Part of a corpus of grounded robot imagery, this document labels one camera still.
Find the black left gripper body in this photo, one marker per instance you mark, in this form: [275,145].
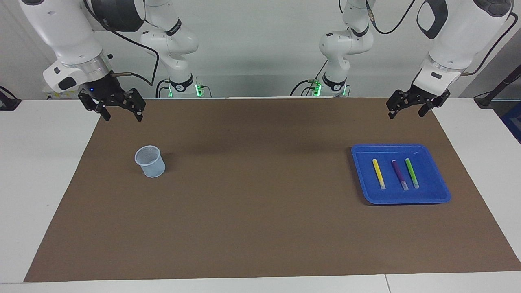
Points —
[423,94]

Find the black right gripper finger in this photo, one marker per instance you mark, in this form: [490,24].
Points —
[136,103]
[93,106]

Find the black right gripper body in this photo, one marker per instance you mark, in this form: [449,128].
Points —
[106,90]

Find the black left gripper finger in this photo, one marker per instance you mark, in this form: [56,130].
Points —
[395,105]
[433,106]

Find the purple pen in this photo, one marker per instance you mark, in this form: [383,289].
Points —
[399,174]

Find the green pen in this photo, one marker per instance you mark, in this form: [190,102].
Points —
[412,173]

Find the yellow pen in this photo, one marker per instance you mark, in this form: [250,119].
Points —
[379,174]

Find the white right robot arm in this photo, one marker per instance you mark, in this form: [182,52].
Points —
[69,36]

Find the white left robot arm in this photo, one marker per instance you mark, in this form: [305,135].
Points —
[456,40]

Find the blue plastic tray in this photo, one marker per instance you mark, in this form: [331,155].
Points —
[403,179]

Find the translucent plastic cup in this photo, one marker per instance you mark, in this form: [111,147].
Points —
[150,165]

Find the black stand pole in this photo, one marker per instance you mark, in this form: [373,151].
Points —
[500,85]

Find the blue object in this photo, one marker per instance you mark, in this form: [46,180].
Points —
[513,122]

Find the black clamp base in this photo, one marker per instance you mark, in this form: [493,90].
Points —
[8,101]

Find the brown table mat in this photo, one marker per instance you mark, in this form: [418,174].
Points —
[260,203]

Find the white wall socket box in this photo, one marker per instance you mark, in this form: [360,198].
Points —
[61,94]

